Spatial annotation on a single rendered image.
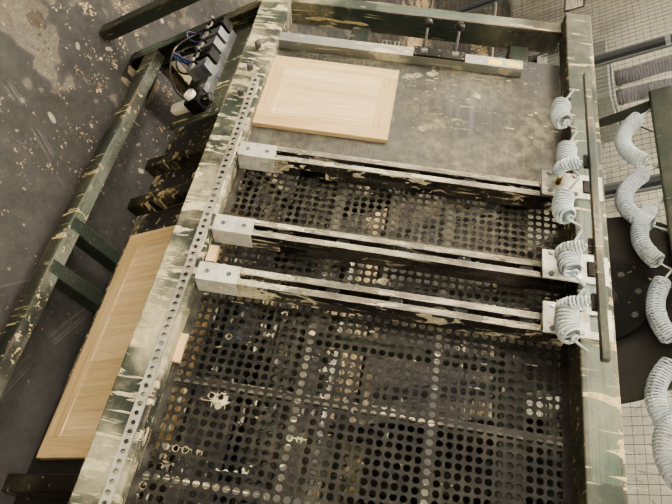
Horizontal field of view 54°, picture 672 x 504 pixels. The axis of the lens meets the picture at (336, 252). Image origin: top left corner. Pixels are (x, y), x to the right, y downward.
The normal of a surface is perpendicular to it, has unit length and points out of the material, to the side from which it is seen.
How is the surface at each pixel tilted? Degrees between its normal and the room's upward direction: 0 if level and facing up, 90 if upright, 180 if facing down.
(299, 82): 60
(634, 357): 90
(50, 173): 0
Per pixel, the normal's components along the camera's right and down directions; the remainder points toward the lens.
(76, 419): -0.48, -0.56
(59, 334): 0.86, -0.16
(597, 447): 0.01, -0.57
